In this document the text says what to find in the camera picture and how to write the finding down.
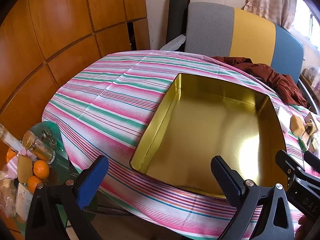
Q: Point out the glass jar with gold lid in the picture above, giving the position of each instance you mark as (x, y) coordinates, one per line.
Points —
(40, 147)

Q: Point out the white plastic wrapped rail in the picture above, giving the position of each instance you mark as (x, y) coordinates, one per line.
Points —
(172, 43)

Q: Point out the yellow round wrapped item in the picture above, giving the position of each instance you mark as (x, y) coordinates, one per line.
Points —
(311, 127)

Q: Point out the green glass side table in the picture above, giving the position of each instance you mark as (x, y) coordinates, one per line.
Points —
(60, 140)

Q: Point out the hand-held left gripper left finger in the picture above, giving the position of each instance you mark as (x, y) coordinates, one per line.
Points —
(93, 180)

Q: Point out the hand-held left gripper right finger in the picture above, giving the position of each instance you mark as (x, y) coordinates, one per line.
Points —
(225, 180)

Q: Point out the eyeglasses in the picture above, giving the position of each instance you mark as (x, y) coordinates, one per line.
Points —
(48, 136)

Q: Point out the white sponge block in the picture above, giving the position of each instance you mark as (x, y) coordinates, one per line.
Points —
(285, 120)

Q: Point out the person's right hand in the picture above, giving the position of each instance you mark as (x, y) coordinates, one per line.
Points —
(303, 227)

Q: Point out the beige patterned curtain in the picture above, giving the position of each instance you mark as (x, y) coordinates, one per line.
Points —
(270, 0)

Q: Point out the wooden wardrobe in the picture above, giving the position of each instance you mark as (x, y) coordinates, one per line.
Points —
(62, 17)

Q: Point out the red-brown jacket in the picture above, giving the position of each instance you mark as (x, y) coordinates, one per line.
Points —
(275, 77)

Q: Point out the grey metal rail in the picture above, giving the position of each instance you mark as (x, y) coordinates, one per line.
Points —
(306, 92)

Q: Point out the window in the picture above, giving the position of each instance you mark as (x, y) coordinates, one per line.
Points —
(307, 22)

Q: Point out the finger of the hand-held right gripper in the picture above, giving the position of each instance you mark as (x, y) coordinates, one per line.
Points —
(285, 160)
(312, 158)

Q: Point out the white carton with pink print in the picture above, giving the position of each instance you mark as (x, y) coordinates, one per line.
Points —
(23, 200)

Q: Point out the beige cardboard box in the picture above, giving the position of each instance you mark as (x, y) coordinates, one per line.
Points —
(312, 117)

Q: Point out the orange fruit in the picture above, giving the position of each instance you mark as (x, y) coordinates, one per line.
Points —
(41, 169)
(34, 183)

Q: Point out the clear glass bottle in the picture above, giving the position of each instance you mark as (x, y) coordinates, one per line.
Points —
(10, 137)

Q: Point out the pink green striped cloth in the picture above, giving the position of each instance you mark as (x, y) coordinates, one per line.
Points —
(112, 100)

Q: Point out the yellow sponge block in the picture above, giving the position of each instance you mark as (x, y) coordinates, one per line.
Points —
(297, 126)

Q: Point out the gold metal tin box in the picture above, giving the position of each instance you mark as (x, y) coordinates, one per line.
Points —
(212, 130)

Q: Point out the purple box on desk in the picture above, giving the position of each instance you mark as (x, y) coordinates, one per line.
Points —
(317, 83)

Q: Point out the clear bag of snacks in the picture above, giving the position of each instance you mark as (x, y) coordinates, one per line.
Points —
(7, 195)

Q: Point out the grey yellow blue chair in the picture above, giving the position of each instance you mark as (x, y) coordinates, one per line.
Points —
(252, 35)

